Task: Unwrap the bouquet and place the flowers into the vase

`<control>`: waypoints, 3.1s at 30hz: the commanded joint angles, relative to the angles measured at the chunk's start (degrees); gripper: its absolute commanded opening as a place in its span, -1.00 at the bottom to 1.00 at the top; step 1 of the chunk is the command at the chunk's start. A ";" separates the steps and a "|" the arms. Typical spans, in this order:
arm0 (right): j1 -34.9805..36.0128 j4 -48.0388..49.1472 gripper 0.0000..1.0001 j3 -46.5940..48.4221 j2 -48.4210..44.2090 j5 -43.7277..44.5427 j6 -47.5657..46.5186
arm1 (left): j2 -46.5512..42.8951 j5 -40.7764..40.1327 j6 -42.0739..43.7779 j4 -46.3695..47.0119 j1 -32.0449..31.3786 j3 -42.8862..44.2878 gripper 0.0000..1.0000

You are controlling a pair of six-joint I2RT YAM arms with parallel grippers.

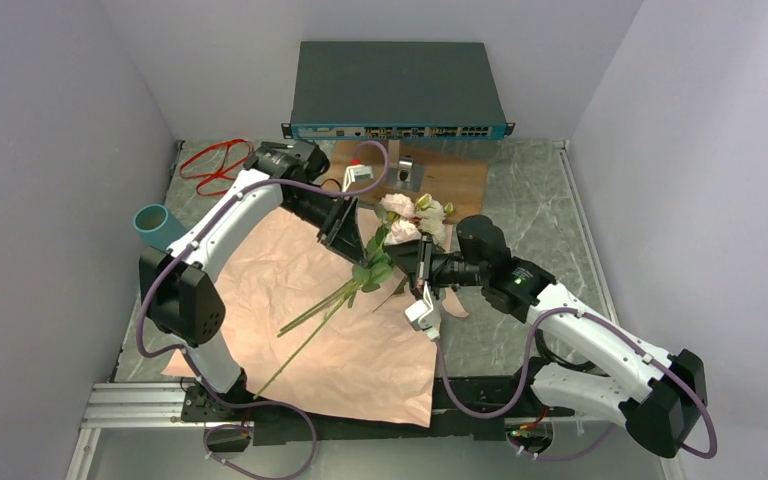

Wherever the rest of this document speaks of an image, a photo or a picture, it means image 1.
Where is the teal cylindrical vase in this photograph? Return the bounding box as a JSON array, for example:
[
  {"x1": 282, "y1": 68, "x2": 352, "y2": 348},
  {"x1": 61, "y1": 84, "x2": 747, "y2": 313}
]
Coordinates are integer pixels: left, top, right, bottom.
[{"x1": 133, "y1": 204, "x2": 187, "y2": 251}]

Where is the red ribbon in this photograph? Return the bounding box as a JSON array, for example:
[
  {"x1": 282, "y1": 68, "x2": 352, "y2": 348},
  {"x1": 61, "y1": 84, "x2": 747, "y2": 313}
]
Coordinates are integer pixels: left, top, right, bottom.
[{"x1": 177, "y1": 138, "x2": 254, "y2": 198}]

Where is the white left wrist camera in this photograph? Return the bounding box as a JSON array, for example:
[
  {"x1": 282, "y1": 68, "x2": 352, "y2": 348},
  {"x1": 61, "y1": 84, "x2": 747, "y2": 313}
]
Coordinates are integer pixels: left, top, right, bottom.
[{"x1": 342, "y1": 158, "x2": 375, "y2": 192}]

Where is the coiled black cable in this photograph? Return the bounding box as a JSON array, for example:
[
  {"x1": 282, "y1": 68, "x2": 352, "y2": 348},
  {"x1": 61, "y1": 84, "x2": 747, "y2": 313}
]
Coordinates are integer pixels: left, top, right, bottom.
[{"x1": 532, "y1": 327, "x2": 581, "y2": 372}]

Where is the pink flower bouquet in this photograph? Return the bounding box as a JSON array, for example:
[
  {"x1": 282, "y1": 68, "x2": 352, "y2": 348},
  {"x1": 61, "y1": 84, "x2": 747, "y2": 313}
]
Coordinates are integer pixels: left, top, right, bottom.
[{"x1": 160, "y1": 198, "x2": 471, "y2": 429}]

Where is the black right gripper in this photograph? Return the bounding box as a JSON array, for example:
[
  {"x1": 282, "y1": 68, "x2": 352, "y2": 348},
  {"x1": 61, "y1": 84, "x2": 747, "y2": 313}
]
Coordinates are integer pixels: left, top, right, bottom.
[{"x1": 383, "y1": 236, "x2": 488, "y2": 303}]

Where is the pale pink flower stem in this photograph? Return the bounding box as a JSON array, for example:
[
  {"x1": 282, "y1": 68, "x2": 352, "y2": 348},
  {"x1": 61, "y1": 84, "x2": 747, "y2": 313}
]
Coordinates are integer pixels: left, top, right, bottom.
[{"x1": 277, "y1": 194, "x2": 422, "y2": 337}]

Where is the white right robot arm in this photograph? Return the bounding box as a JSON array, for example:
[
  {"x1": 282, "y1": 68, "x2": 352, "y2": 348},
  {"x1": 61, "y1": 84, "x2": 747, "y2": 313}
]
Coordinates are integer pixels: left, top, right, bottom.
[{"x1": 384, "y1": 215, "x2": 718, "y2": 459}]

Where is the metal stand bracket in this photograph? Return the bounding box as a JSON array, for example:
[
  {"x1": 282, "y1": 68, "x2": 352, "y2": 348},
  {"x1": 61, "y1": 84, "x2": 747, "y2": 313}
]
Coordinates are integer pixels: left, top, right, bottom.
[{"x1": 385, "y1": 139, "x2": 426, "y2": 193}]

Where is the aluminium rail frame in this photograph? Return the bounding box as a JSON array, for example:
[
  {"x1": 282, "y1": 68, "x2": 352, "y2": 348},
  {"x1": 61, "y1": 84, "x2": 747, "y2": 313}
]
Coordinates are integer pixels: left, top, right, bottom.
[{"x1": 65, "y1": 140, "x2": 683, "y2": 480}]

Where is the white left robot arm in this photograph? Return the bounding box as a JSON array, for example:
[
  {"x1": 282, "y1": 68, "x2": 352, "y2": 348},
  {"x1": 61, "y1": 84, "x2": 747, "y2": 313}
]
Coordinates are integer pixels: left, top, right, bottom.
[{"x1": 137, "y1": 140, "x2": 368, "y2": 420}]

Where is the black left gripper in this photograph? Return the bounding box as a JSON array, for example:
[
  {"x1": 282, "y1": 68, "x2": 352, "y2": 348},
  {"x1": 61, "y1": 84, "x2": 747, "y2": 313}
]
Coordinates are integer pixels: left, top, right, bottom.
[{"x1": 280, "y1": 187, "x2": 369, "y2": 269}]

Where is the wooden board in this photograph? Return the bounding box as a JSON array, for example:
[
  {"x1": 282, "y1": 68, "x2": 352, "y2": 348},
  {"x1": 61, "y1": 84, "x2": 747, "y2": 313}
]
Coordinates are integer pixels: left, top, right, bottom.
[{"x1": 319, "y1": 140, "x2": 488, "y2": 222}]

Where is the white cream flower stem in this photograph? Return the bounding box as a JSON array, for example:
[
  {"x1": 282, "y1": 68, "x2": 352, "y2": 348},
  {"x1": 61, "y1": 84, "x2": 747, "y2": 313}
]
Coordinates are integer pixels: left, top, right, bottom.
[{"x1": 255, "y1": 193, "x2": 456, "y2": 397}]

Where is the grey network switch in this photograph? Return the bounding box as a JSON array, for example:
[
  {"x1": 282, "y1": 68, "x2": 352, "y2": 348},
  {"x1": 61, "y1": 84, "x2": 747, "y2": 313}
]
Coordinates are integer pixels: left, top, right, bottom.
[{"x1": 281, "y1": 41, "x2": 515, "y2": 140}]

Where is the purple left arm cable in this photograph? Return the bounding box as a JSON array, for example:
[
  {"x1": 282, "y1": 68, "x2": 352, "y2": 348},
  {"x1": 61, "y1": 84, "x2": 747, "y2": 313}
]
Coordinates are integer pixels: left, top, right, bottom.
[{"x1": 135, "y1": 140, "x2": 392, "y2": 480}]

